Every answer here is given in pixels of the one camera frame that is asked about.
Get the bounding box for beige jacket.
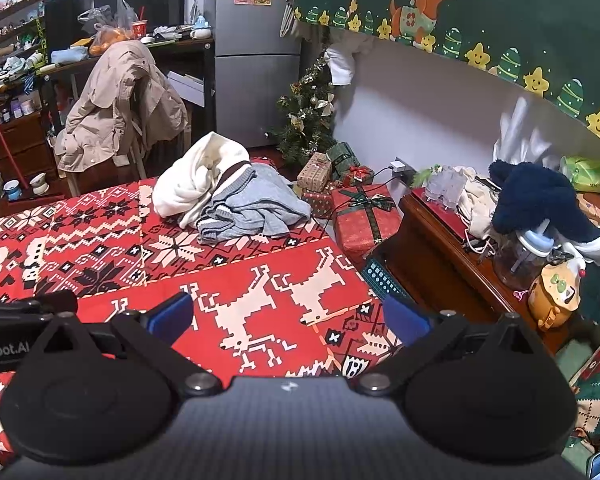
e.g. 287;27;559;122
54;40;190;173

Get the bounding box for yellow small bag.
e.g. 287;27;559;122
527;260;583;331

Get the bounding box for white and blue small appliance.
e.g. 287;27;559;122
189;15;215;40

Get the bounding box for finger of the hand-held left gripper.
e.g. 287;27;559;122
30;290;79;317

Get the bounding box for small Christmas tree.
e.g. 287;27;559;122
267;52;338;166

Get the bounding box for clear bottle with blue lid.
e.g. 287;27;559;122
492;230;556;291

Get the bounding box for red broom handle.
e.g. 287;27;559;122
0;87;33;191

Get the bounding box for white crinkled wrapping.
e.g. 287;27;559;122
492;97;553;166

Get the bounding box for wooden nightstand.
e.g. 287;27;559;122
399;187;571;356

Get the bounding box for green Christmas wall cloth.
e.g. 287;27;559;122
292;0;600;141

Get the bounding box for white hanging cloth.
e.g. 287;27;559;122
325;42;376;86

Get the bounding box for grey refrigerator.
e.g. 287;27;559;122
205;0;303;148

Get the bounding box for dark blue fluffy cloth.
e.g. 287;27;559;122
489;160;600;243

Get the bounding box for black monitor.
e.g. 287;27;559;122
92;0;187;31

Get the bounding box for cluttered metal shelf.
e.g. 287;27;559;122
0;0;96;96

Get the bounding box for cream cloth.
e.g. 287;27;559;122
460;167;501;241

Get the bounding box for large red gift box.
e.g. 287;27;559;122
331;185;406;261

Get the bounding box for kraft paper gift box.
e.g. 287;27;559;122
296;152;333;193

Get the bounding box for white cardboard box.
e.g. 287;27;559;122
166;70;206;108

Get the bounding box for grey knit sweater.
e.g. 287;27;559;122
198;162;312;245

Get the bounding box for red paper cup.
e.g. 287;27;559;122
130;7;149;41

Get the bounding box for clear plastic figurines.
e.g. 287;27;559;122
422;167;468;208

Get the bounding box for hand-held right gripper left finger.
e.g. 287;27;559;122
29;291;223;399

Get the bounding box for plastic bag of oranges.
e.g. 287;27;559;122
77;0;141;56

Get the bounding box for green gift box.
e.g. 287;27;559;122
326;142;362;181

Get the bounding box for small red gift box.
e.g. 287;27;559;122
342;165;376;188

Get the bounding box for blue plastic basket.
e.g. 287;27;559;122
361;257;406;301

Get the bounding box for red patterned gift box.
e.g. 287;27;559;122
302;190;336;218

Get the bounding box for pale blue folded towel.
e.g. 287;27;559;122
50;46;90;65

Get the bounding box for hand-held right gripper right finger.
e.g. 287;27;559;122
354;296;555;397

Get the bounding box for white knit vest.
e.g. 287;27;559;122
152;131;258;241

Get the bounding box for red patterned blanket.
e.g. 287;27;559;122
0;157;406;480

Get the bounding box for wooden drawer cabinet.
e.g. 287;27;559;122
0;110;58;181

